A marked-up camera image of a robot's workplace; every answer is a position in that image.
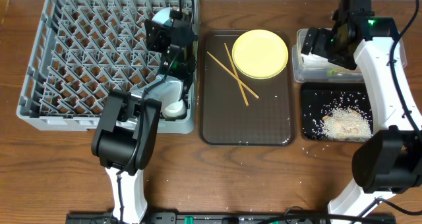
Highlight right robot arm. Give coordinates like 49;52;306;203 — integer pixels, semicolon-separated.
301;0;421;223

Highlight yellow plate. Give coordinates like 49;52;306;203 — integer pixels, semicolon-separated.
231;30;289;80

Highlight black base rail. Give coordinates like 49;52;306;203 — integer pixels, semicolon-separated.
65;212;397;224

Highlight white paper cup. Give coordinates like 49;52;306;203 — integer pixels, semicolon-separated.
162;100;187;119

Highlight light blue bowl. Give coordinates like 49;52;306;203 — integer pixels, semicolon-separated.
152;7;173;28

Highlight white pink bowl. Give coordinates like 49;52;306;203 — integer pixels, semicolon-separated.
150;74;183;111

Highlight green snack wrapper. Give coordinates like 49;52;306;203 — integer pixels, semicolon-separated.
327;69;362;78

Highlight black plastic tray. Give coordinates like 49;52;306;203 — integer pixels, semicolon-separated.
299;82;375;144

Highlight right black cable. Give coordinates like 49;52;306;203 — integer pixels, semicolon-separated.
355;0;422;224

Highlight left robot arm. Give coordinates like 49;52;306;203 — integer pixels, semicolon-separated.
92;19;198;223

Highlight clear plastic bin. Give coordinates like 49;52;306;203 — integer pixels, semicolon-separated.
292;28;407;83

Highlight rice and peanut pile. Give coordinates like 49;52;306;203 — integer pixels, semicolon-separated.
302;92;373;142

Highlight dark brown serving tray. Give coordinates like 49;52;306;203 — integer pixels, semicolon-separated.
198;30;296;147

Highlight grey dish rack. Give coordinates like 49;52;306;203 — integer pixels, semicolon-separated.
16;0;200;134

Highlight white paper napkin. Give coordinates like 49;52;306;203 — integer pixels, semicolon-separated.
301;53;331;68

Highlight wooden chopstick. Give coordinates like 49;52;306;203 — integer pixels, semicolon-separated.
224;43;249;107
207;51;259;99

